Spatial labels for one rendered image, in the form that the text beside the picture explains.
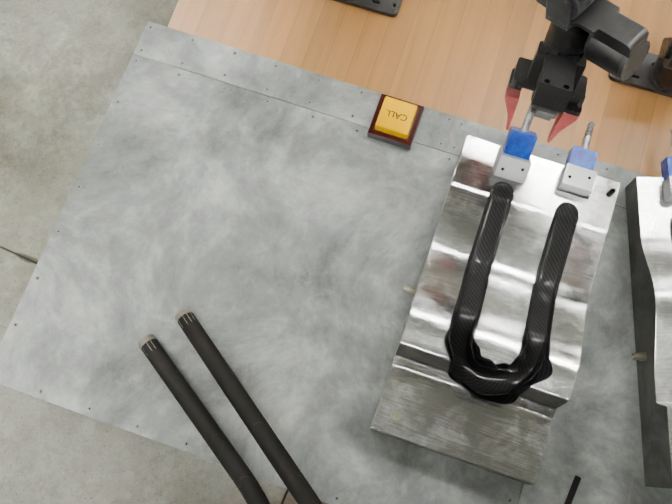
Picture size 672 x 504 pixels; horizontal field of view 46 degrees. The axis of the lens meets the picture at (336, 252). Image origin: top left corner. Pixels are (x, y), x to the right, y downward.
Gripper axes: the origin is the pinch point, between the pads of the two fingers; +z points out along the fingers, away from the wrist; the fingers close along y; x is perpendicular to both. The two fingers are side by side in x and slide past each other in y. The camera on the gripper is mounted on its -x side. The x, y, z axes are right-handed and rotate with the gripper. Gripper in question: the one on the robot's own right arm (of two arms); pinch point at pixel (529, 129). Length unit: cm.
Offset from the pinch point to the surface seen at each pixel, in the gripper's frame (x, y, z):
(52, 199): 38, -112, 94
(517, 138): 4.3, -0.8, 5.1
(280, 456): -44, -20, 38
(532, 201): 0.8, 4.9, 13.4
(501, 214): -1.9, 0.8, 15.7
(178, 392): -38, -39, 40
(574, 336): -17.5, 16.3, 21.1
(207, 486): -12, -42, 123
